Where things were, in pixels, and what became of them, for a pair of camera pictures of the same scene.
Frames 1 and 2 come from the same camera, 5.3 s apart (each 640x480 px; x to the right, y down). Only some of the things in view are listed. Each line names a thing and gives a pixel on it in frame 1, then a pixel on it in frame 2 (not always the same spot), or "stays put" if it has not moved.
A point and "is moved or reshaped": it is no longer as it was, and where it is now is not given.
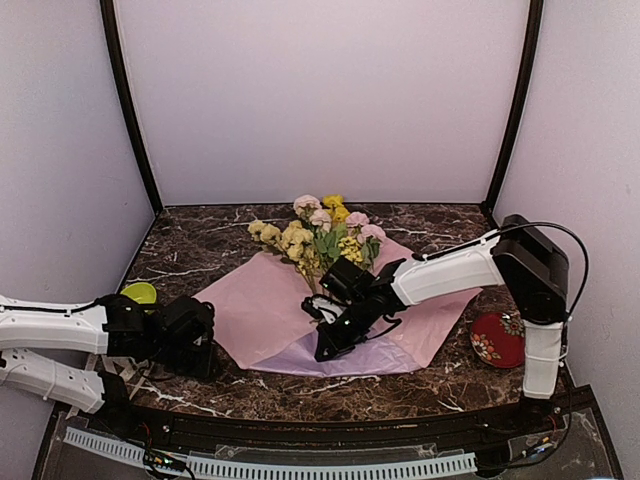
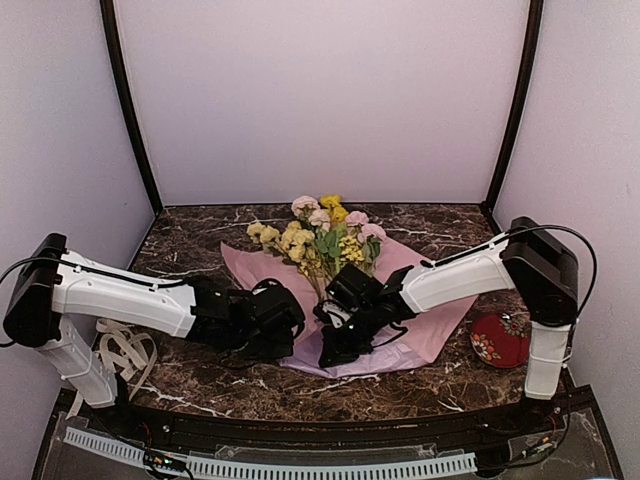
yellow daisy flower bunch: (349, 248) stays put
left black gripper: (204, 367) to (283, 349)
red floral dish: (498, 338) stays put
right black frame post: (536, 14) stays put
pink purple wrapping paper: (266, 319) is moved or reshaped
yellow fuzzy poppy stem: (334, 204) stays put
